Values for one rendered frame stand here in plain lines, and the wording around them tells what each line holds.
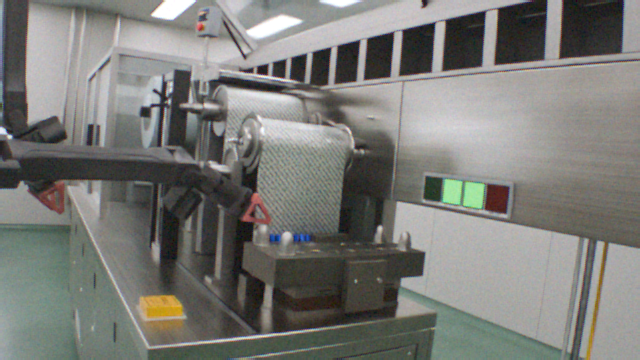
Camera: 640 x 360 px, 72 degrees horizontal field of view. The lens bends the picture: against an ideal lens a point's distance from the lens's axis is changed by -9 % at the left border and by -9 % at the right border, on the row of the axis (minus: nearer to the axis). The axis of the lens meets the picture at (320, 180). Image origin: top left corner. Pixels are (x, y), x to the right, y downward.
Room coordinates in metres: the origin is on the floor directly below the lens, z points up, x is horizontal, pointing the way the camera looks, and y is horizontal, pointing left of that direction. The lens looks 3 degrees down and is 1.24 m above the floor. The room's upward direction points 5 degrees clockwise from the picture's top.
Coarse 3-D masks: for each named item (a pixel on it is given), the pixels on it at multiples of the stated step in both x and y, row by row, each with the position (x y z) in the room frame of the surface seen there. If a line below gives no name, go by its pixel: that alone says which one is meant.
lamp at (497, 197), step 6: (492, 186) 0.93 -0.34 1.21; (498, 186) 0.92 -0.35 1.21; (504, 186) 0.91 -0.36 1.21; (492, 192) 0.93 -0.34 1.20; (498, 192) 0.92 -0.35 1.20; (504, 192) 0.91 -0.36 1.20; (492, 198) 0.93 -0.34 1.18; (498, 198) 0.92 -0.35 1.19; (504, 198) 0.91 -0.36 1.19; (486, 204) 0.94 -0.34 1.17; (492, 204) 0.93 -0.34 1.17; (498, 204) 0.92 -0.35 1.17; (504, 204) 0.90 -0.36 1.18; (492, 210) 0.93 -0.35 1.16; (498, 210) 0.91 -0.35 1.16; (504, 210) 0.90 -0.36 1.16
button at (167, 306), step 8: (144, 296) 0.91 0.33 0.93; (152, 296) 0.92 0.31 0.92; (160, 296) 0.93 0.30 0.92; (168, 296) 0.93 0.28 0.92; (144, 304) 0.87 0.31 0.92; (152, 304) 0.87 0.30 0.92; (160, 304) 0.88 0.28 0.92; (168, 304) 0.88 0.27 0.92; (176, 304) 0.89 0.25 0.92; (144, 312) 0.87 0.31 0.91; (152, 312) 0.86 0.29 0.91; (160, 312) 0.87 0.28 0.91; (168, 312) 0.87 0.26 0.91; (176, 312) 0.88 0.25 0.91
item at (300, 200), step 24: (264, 168) 1.11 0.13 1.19; (288, 168) 1.15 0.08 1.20; (312, 168) 1.18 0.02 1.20; (264, 192) 1.12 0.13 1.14; (288, 192) 1.15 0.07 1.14; (312, 192) 1.19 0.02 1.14; (336, 192) 1.22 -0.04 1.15; (264, 216) 1.12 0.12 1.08; (288, 216) 1.15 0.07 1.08; (312, 216) 1.19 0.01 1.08; (336, 216) 1.23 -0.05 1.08
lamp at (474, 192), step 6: (468, 186) 0.99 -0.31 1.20; (474, 186) 0.97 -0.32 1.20; (480, 186) 0.96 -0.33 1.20; (468, 192) 0.98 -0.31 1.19; (474, 192) 0.97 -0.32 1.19; (480, 192) 0.96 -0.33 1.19; (468, 198) 0.98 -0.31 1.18; (474, 198) 0.97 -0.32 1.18; (480, 198) 0.96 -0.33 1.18; (468, 204) 0.98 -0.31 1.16; (474, 204) 0.97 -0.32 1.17; (480, 204) 0.95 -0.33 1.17
